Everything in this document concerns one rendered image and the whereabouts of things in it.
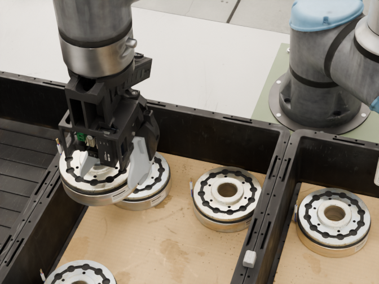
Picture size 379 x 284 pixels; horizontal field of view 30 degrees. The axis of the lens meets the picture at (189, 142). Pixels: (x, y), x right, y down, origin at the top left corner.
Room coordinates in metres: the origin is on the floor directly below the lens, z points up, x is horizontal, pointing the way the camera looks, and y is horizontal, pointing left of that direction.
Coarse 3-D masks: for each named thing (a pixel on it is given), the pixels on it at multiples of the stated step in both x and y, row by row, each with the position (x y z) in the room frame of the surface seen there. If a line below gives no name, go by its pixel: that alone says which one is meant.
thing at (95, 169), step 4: (84, 152) 0.62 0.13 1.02; (80, 156) 0.61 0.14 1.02; (84, 156) 0.61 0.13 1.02; (80, 160) 0.61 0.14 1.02; (80, 164) 0.60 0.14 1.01; (92, 168) 0.59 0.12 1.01; (96, 168) 0.59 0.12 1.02; (100, 168) 0.59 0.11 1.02; (104, 168) 0.59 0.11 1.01; (108, 168) 0.59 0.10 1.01; (92, 172) 0.59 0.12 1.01; (96, 172) 0.59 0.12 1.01; (100, 172) 0.59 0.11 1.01
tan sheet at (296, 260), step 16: (304, 192) 0.68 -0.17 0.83; (368, 208) 0.64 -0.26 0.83; (288, 240) 0.59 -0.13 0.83; (368, 240) 0.58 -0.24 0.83; (288, 256) 0.56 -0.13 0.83; (304, 256) 0.56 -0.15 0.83; (320, 256) 0.56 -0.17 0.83; (352, 256) 0.55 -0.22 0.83; (368, 256) 0.55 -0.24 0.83; (288, 272) 0.54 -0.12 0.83; (304, 272) 0.53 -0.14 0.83; (320, 272) 0.53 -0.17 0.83; (336, 272) 0.53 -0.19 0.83; (352, 272) 0.53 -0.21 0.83; (368, 272) 0.53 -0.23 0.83
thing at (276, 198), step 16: (288, 144) 0.68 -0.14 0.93; (336, 144) 0.68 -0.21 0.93; (352, 144) 0.68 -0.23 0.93; (368, 144) 0.67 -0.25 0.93; (288, 160) 0.67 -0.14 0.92; (288, 176) 0.63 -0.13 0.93; (272, 192) 0.60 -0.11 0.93; (272, 208) 0.57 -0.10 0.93; (272, 224) 0.55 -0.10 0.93; (256, 272) 0.48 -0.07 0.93
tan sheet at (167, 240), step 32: (192, 160) 0.76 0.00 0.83; (96, 224) 0.64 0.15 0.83; (128, 224) 0.64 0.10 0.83; (160, 224) 0.64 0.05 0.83; (192, 224) 0.63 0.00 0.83; (64, 256) 0.59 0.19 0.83; (96, 256) 0.59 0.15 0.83; (128, 256) 0.58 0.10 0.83; (160, 256) 0.58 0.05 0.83; (192, 256) 0.57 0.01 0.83; (224, 256) 0.57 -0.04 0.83
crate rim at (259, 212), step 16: (176, 112) 0.77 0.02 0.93; (192, 112) 0.77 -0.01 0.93; (208, 112) 0.76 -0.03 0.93; (256, 128) 0.72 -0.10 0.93; (272, 128) 0.72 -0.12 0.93; (272, 160) 0.66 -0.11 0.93; (272, 176) 0.63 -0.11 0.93; (48, 192) 0.63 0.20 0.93; (256, 208) 0.57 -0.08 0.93; (32, 224) 0.58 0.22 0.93; (256, 224) 0.55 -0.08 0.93; (16, 240) 0.55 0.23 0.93; (256, 240) 0.52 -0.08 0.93; (16, 256) 0.53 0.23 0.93; (240, 256) 0.50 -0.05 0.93; (0, 272) 0.50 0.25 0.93; (240, 272) 0.48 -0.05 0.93
